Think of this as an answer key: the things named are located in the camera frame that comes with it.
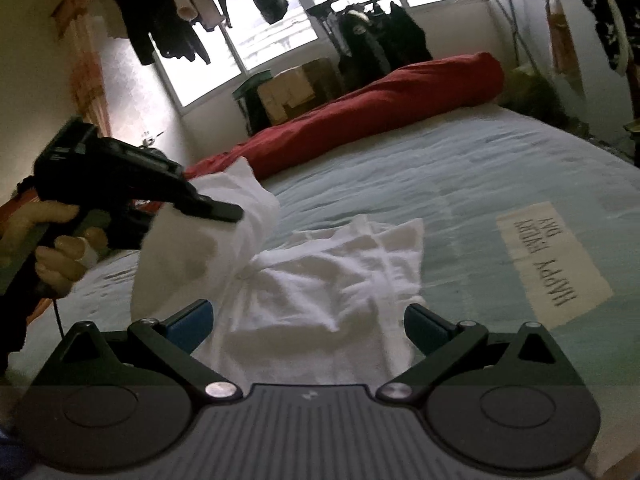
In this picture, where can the white printed sweatshirt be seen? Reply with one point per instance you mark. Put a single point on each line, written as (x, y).
(325, 280)

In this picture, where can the dark hanging jackets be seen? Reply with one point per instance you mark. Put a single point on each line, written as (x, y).
(385, 40)

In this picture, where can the window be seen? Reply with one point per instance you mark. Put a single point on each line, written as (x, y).
(280, 40)

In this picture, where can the red duvet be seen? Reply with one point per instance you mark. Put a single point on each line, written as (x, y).
(390, 95)

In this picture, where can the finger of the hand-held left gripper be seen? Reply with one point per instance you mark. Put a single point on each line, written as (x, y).
(215, 210)

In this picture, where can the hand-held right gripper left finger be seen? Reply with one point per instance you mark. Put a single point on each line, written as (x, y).
(192, 327)

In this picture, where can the pink orange curtain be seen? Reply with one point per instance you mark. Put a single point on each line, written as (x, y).
(557, 25)
(85, 60)

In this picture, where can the black white patterned garment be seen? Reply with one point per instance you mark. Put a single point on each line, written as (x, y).
(610, 15)

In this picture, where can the row of hanging dark laundry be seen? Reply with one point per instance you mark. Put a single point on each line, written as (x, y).
(165, 25)

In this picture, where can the cardboard boxes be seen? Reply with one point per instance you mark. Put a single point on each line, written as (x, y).
(295, 90)

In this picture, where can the person's left hand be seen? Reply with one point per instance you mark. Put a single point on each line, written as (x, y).
(30, 225)

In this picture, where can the green bag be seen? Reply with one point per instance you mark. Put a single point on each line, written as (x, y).
(535, 95)

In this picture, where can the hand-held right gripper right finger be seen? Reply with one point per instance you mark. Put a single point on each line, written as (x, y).
(425, 330)

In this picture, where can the dark green metal stand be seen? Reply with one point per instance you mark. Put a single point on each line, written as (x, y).
(247, 105)

